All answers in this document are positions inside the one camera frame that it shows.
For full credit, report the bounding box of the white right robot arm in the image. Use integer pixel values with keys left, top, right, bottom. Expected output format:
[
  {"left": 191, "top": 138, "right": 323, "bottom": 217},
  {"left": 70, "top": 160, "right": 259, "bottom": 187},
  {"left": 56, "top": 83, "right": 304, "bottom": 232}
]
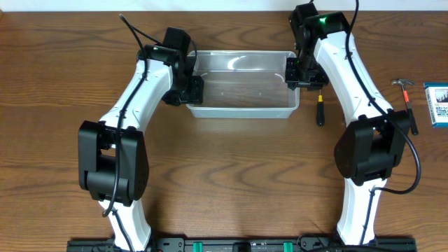
[{"left": 285, "top": 3, "right": 410, "bottom": 246}]

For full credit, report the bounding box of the small red black hammer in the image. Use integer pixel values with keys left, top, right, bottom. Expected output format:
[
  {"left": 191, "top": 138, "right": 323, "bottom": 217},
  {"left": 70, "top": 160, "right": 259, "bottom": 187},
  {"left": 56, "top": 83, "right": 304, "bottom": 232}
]
[{"left": 391, "top": 78, "right": 419, "bottom": 136}]

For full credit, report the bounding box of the clear plastic container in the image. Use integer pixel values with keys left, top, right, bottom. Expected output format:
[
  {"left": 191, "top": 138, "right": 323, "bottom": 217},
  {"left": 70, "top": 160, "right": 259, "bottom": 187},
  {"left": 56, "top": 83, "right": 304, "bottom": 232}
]
[{"left": 187, "top": 50, "right": 300, "bottom": 119}]

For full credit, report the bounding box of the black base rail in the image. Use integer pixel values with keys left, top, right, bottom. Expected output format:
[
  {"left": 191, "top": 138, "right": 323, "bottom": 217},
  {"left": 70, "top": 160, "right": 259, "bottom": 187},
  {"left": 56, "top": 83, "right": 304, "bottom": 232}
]
[{"left": 66, "top": 236, "right": 417, "bottom": 252}]

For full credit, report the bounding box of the black yellow screwdriver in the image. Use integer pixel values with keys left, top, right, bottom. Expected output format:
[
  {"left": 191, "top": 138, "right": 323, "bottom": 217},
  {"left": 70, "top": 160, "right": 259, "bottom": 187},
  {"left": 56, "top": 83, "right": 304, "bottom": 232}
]
[{"left": 316, "top": 91, "right": 325, "bottom": 127}]

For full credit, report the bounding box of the blue white small box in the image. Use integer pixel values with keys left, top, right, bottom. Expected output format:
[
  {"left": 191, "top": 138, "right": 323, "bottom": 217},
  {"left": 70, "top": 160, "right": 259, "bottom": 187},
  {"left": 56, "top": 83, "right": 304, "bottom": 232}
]
[{"left": 423, "top": 83, "right": 447, "bottom": 128}]

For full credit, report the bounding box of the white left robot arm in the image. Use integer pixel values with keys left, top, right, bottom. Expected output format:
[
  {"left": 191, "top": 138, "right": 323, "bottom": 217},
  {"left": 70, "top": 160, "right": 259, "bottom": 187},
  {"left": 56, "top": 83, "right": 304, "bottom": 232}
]
[{"left": 78, "top": 45, "right": 204, "bottom": 251}]

